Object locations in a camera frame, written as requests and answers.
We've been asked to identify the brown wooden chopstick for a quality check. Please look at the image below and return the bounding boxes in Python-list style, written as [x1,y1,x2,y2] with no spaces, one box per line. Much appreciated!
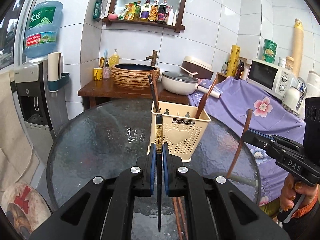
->
[177,197,188,239]
[226,109,253,179]
[172,197,183,240]
[151,70,160,113]

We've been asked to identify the black chopstick gold band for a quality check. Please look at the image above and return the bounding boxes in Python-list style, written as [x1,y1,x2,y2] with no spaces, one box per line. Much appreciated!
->
[155,114,163,232]

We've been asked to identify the black chopstick plain tip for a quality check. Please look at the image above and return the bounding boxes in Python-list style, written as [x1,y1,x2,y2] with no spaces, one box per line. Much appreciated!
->
[148,75,159,113]

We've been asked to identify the wooden handled small spoon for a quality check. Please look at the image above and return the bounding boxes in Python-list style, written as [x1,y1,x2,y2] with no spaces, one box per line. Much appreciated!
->
[194,80,221,119]

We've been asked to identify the right hand yellow nails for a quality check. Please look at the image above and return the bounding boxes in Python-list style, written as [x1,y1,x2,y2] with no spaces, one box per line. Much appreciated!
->
[280,174,318,211]

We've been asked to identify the white kettle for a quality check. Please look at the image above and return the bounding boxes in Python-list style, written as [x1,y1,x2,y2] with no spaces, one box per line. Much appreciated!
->
[282,71,319,119]

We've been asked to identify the dog print cushion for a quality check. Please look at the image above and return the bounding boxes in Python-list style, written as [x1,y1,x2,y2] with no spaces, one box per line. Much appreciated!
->
[1,183,52,239]

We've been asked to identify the white microwave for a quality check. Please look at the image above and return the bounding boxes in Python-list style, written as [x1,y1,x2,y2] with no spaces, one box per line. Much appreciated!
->
[247,59,293,100]

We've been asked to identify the cream perforated utensil holder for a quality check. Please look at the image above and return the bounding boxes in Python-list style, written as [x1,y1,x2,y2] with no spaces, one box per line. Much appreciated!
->
[159,101,211,163]

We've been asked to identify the purple floral cloth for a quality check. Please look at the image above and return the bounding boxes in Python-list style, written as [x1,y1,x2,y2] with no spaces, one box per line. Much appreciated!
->
[187,76,313,205]

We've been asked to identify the beige cloth cover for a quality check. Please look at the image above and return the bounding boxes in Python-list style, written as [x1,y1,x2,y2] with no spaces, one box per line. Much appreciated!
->
[0,72,40,192]

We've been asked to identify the yellow roll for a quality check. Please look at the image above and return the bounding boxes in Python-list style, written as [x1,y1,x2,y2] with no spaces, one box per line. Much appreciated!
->
[226,45,240,76]

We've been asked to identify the green stacked cups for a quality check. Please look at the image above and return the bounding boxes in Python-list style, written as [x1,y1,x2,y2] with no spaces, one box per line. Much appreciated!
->
[261,39,277,63]

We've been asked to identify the white black water dispenser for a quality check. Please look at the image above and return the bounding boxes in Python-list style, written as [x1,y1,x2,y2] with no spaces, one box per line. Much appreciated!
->
[14,57,68,165]

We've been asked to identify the tall cream roll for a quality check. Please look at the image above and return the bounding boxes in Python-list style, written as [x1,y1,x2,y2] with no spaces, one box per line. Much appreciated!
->
[292,18,304,77]

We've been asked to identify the wooden counter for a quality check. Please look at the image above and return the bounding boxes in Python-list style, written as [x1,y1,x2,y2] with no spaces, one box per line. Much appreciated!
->
[78,79,189,110]

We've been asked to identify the white pan with lid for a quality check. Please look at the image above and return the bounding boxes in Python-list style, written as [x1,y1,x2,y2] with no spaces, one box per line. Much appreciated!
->
[161,71,209,95]

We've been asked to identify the white brown rice cooker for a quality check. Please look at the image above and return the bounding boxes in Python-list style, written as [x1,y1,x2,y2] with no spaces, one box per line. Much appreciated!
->
[180,56,214,80]

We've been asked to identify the woven brown basin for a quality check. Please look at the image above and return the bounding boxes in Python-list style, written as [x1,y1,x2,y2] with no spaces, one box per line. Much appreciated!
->
[110,63,160,89]

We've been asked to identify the yellow mug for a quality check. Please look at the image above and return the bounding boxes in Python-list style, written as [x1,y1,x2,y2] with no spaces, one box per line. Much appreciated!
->
[93,67,103,81]

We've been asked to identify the paper cup dispenser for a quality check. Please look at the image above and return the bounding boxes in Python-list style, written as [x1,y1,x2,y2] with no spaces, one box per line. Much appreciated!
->
[47,52,69,98]

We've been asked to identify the yellow soap bottle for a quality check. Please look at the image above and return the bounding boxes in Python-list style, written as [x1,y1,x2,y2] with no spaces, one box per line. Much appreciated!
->
[108,49,120,67]

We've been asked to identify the brass faucet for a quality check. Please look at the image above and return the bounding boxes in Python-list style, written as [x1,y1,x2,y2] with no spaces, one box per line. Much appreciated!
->
[145,50,158,67]

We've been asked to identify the blue water jug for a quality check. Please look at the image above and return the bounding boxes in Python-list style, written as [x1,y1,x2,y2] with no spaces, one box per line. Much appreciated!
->
[23,1,63,59]

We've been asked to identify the wooden framed wall shelf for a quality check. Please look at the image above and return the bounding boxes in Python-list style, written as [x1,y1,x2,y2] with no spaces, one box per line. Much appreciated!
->
[103,0,186,33]

